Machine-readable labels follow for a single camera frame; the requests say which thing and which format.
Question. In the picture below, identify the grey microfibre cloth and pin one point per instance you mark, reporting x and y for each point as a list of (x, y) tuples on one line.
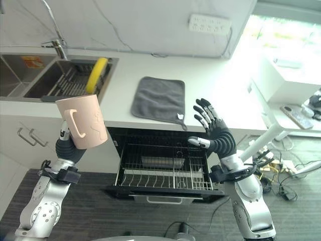
[(160, 99)]

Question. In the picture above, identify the black object on desk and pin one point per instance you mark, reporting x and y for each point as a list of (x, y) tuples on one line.
[(314, 103)]

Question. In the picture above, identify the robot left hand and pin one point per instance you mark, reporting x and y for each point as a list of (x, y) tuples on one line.
[(65, 150)]

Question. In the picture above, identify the robot left silver arm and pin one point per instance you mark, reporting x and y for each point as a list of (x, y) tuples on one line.
[(42, 200)]

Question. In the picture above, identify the yellow plate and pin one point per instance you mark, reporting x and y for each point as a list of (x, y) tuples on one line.
[(96, 74)]

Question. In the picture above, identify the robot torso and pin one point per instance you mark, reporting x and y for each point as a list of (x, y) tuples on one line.
[(155, 232)]

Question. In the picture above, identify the steel kitchen faucet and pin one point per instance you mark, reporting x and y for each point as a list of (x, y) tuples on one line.
[(55, 27)]

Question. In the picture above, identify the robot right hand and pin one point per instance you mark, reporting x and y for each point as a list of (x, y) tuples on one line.
[(220, 139)]

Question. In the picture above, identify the white desk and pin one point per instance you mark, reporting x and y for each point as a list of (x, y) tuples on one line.
[(288, 120)]

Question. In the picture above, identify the robot right silver arm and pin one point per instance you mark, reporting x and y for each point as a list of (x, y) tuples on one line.
[(247, 195)]

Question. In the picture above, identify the black dishwasher drawer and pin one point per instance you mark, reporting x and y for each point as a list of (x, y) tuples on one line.
[(165, 163)]

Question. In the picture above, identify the stainless steel sink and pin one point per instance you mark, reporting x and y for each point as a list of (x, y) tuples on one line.
[(50, 75)]

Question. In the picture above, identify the white box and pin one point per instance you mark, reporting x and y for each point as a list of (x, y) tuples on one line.
[(283, 77)]

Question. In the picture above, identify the white power strip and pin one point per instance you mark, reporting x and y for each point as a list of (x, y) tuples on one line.
[(209, 23)]

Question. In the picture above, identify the sink drain rack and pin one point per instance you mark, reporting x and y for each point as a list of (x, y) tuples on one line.
[(75, 84)]

